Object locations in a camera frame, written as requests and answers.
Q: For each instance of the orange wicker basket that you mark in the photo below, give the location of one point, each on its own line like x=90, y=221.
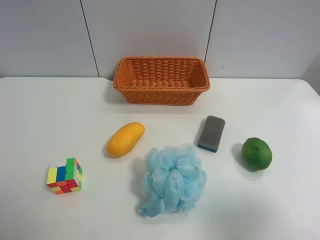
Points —
x=161, y=80

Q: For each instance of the green lemon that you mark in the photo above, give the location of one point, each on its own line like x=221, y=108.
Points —
x=256, y=154

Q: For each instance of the yellow mango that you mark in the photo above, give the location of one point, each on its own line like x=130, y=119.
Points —
x=125, y=139

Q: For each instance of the grey whiteboard eraser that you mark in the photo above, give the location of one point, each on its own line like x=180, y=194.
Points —
x=211, y=134

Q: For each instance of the blue mesh bath sponge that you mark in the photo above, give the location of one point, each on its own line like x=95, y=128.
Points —
x=174, y=181

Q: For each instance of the multicoloured puzzle cube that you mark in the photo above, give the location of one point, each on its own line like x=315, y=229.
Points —
x=65, y=176

